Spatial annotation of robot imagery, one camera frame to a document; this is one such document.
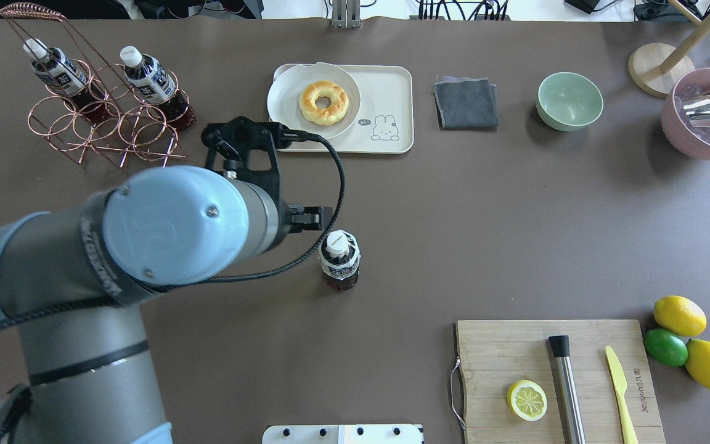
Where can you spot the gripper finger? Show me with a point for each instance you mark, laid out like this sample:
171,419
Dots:
311,224
301,210

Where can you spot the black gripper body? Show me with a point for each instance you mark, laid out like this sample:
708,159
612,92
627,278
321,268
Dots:
307,218

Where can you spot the tea bottle white cap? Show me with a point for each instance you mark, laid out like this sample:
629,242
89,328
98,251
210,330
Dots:
340,259

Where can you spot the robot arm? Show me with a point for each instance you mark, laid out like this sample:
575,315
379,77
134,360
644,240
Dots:
72,282

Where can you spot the cream rabbit tray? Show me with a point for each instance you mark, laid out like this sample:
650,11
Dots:
385,120

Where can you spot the tea bottle rack right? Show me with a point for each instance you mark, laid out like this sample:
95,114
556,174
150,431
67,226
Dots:
157,87

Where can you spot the tea bottle rack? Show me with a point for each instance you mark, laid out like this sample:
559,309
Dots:
157,87
63,78

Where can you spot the tea bottle rack back left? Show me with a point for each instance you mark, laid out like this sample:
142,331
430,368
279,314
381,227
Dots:
63,78

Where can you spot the white round plate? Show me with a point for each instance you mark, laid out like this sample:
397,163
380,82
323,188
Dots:
287,89

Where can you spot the grey folded cloth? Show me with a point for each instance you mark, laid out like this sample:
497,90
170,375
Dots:
466,103

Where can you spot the bamboo cutting board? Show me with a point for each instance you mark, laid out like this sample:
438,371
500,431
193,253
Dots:
496,353

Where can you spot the half lemon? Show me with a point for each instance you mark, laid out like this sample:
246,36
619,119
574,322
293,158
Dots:
527,400

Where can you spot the mint green bowl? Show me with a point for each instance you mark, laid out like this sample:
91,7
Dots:
568,101

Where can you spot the steel muddler black tip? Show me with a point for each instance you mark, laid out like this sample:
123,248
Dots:
570,408

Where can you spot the yellow plastic knife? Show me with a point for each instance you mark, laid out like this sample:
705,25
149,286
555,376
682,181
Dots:
620,386

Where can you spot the green lime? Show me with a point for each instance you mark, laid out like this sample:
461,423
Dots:
665,347

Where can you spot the wooden stand with base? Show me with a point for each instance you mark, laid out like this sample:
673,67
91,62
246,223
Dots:
656,67

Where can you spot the whole lemon upper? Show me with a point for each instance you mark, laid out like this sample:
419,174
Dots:
680,315

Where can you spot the pink bowl with ice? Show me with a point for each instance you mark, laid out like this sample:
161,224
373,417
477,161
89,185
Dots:
676,128

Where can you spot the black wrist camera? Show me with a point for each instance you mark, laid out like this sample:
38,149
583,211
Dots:
229,146

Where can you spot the glazed ring donut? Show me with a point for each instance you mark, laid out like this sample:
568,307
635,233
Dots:
324,103

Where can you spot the aluminium frame post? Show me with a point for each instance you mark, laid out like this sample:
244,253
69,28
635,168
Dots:
346,14

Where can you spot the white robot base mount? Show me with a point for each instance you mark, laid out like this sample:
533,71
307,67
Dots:
344,433

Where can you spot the copper wire bottle rack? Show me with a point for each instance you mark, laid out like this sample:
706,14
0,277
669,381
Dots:
133,128

